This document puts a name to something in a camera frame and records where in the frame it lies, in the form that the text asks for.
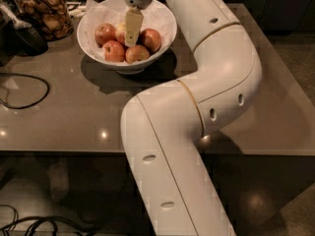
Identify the red apple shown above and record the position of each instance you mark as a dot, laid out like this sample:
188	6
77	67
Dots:
136	53
120	33
151	39
113	51
103	33

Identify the black round appliance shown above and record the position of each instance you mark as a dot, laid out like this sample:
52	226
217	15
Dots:
27	42

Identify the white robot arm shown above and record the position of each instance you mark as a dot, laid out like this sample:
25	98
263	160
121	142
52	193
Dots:
160	126

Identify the white ceramic bowl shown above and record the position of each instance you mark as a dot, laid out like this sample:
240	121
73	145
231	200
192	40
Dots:
131	66

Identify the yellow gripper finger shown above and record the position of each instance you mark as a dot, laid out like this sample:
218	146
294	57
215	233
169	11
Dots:
133	22

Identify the glass jar of dried slices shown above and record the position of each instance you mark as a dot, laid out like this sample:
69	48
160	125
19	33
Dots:
50	17

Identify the white paper bowl liner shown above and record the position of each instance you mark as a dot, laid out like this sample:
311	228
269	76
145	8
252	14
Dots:
105	15

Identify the silver spoon handle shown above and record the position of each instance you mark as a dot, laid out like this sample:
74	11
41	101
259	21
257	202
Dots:
17	23

